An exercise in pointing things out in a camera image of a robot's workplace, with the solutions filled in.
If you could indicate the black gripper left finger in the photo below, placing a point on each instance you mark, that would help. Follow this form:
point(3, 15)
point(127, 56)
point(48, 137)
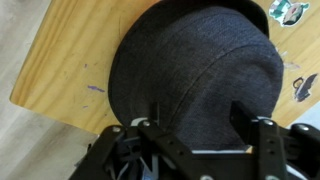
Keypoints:
point(155, 113)

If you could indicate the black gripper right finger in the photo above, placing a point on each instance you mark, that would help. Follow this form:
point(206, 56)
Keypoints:
point(266, 146)

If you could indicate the black fedora hat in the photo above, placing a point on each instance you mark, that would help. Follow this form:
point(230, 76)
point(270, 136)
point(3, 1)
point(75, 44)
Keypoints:
point(200, 66)

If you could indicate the dark bird sticker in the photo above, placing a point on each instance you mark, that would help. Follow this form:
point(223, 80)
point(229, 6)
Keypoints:
point(305, 87)

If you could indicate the teal cartoon sticker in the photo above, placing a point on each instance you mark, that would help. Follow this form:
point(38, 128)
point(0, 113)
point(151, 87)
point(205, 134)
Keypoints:
point(289, 11)

